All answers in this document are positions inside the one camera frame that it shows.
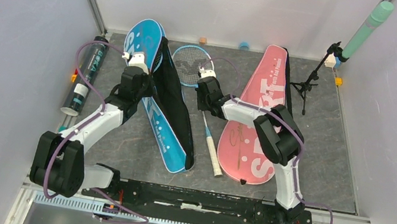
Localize blue racket cover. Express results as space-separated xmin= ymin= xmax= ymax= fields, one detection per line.
xmin=123 ymin=18 xmax=195 ymax=173

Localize blue badminton racket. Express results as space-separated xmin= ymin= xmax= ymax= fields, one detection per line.
xmin=172 ymin=45 xmax=223 ymax=178

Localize black shuttlecock tube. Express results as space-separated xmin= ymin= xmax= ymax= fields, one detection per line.
xmin=61 ymin=43 xmax=109 ymax=117

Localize pink racket cover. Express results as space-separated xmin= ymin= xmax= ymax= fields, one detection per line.
xmin=212 ymin=39 xmax=305 ymax=191

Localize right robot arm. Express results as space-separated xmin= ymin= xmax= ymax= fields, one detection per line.
xmin=196 ymin=73 xmax=305 ymax=224

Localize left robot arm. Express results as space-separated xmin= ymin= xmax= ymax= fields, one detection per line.
xmin=29 ymin=66 xmax=155 ymax=198

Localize small tan block at back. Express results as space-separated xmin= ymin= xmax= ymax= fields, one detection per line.
xmin=199 ymin=37 xmax=207 ymax=45

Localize toy blocks at left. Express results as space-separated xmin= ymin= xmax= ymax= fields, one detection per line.
xmin=71 ymin=71 xmax=77 ymax=83

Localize black mini tripod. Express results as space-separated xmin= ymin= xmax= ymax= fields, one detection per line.
xmin=290 ymin=41 xmax=341 ymax=115

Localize small orange block right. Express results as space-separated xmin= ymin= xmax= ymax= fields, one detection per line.
xmin=335 ymin=77 xmax=343 ymax=87

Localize green foam tube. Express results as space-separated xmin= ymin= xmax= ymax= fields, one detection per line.
xmin=340 ymin=1 xmax=395 ymax=62

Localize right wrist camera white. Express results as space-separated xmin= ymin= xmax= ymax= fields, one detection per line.
xmin=198 ymin=67 xmax=216 ymax=81

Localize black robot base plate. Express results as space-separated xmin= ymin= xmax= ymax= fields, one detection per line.
xmin=102 ymin=179 xmax=312 ymax=224

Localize white slotted cable duct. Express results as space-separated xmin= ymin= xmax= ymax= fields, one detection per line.
xmin=34 ymin=191 xmax=193 ymax=224

